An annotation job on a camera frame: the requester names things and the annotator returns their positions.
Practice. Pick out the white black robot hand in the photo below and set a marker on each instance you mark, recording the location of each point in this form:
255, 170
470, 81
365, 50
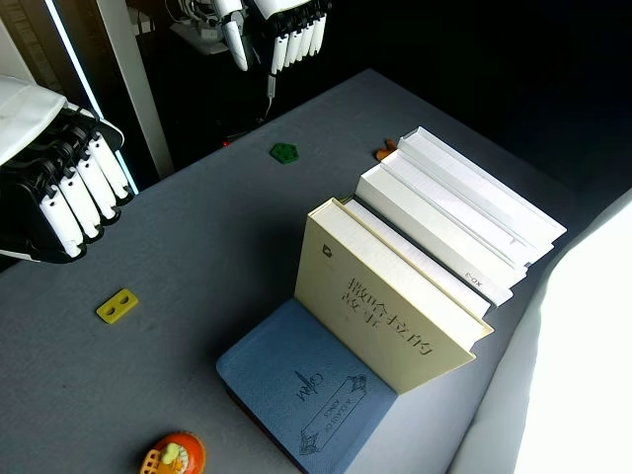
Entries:
291, 29
29, 123

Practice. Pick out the white book with printed spine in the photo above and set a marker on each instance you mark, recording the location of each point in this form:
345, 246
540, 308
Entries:
419, 217

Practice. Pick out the large white hardcover book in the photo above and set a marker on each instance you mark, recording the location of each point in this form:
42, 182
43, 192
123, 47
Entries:
469, 180

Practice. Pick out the cream book with Chinese title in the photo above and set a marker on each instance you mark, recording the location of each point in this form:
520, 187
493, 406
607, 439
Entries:
385, 321

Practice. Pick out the blue embossed cover book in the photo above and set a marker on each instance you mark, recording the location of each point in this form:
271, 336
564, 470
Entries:
296, 385

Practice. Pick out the white light strip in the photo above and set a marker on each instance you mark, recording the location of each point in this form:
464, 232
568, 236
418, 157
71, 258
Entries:
74, 54

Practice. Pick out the white machine housing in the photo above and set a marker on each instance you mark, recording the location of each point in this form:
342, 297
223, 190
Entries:
202, 39

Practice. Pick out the brown wooden panel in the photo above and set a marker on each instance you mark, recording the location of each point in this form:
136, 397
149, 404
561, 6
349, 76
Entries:
24, 29

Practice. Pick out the green pentagon block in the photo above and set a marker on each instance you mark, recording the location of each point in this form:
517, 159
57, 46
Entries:
285, 150

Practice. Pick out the small orange toy piece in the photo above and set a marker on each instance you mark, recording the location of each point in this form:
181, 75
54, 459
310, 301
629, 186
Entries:
385, 149

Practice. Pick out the yellow two-hole block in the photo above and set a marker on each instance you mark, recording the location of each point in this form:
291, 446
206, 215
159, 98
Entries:
117, 306

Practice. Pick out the grey table cloth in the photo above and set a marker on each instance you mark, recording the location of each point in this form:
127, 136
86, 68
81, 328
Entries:
197, 247

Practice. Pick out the orange toy cake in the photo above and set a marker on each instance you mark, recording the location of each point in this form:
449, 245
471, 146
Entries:
173, 453

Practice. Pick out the white upright post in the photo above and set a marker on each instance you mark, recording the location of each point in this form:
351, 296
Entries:
133, 74

